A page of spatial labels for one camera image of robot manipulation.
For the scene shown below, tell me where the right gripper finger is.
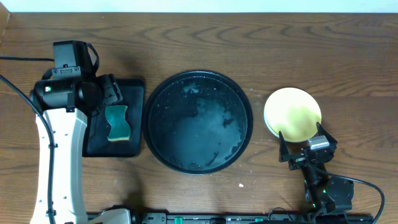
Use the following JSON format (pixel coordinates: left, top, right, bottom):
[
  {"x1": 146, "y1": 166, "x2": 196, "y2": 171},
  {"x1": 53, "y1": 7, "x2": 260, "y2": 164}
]
[
  {"x1": 315, "y1": 122, "x2": 338, "y2": 146},
  {"x1": 279, "y1": 131, "x2": 290, "y2": 162}
]

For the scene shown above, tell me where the yellow plate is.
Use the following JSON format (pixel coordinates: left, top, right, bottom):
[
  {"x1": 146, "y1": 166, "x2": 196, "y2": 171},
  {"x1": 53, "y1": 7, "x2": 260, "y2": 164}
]
[{"x1": 264, "y1": 87, "x2": 322, "y2": 142}]

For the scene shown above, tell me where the green yellow sponge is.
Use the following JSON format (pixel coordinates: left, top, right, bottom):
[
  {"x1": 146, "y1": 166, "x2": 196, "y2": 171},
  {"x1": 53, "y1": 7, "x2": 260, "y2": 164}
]
[{"x1": 105, "y1": 105, "x2": 131, "y2": 142}]

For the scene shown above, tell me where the light green plate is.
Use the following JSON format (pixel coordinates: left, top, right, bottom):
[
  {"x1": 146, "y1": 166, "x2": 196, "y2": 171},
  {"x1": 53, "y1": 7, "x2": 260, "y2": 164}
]
[{"x1": 263, "y1": 111, "x2": 279, "y2": 138}]

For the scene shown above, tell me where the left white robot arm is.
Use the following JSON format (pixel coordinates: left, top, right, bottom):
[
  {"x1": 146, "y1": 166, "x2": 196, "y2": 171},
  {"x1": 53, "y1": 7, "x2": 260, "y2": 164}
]
[{"x1": 30, "y1": 40, "x2": 132, "y2": 223}]

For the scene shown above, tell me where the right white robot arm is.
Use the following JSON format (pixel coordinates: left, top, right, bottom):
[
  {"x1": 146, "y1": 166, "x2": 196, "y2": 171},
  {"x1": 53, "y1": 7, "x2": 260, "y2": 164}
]
[{"x1": 279, "y1": 123, "x2": 354, "y2": 223}]

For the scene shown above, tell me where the rectangular black tray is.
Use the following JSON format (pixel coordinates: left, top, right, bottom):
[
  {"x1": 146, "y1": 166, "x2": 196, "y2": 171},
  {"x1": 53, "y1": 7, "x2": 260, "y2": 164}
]
[{"x1": 82, "y1": 79, "x2": 145, "y2": 157}]

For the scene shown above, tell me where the round black tray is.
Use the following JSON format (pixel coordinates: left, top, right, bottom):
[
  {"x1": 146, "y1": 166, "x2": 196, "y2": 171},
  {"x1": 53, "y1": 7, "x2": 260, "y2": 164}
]
[{"x1": 142, "y1": 70, "x2": 254, "y2": 175}]

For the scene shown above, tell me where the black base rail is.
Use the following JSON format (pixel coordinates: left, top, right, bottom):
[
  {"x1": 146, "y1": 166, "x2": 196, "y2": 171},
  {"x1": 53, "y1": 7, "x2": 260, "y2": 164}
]
[{"x1": 132, "y1": 213, "x2": 373, "y2": 224}]

